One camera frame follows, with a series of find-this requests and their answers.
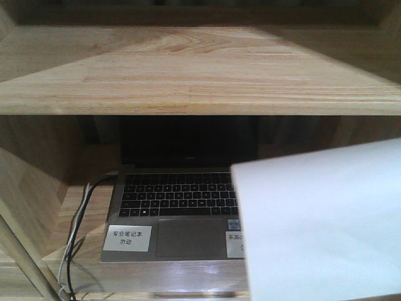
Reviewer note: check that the white paper sheets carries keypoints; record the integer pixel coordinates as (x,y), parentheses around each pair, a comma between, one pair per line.
(322,225)

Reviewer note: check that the grey laptop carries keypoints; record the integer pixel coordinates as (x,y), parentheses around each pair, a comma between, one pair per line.
(175,177)

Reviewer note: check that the white label sticker right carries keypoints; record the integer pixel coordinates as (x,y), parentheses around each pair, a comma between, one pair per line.
(235,244)

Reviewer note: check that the white label sticker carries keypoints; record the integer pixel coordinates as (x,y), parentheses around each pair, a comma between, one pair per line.
(127,238)
(235,244)

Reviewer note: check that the white label sticker left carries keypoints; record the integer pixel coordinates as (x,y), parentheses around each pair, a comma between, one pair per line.
(127,238)

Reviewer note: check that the wooden shelf unit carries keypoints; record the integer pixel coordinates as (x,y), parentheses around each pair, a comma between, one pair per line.
(59,62)

